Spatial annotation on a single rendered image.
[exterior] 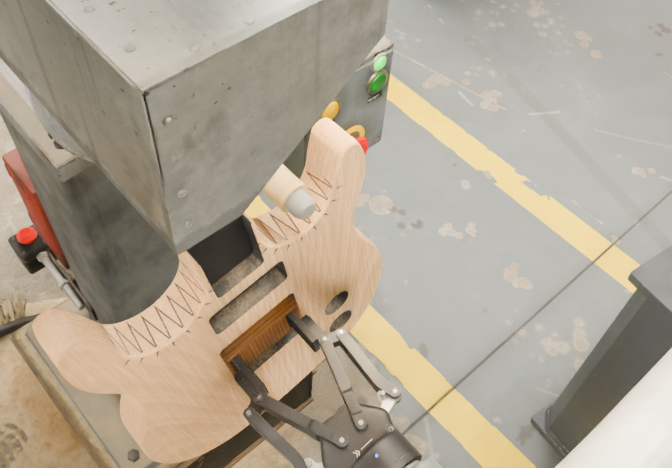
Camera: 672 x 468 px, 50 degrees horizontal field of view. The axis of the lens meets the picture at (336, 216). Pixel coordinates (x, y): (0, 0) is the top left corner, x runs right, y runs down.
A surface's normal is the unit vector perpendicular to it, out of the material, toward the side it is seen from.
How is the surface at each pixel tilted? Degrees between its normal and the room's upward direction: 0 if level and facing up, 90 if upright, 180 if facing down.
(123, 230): 90
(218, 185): 90
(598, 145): 0
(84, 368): 89
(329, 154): 78
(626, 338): 90
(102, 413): 8
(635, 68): 0
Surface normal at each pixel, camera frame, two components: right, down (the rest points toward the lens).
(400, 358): 0.04, -0.60
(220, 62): 0.66, 0.62
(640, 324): -0.83, 0.43
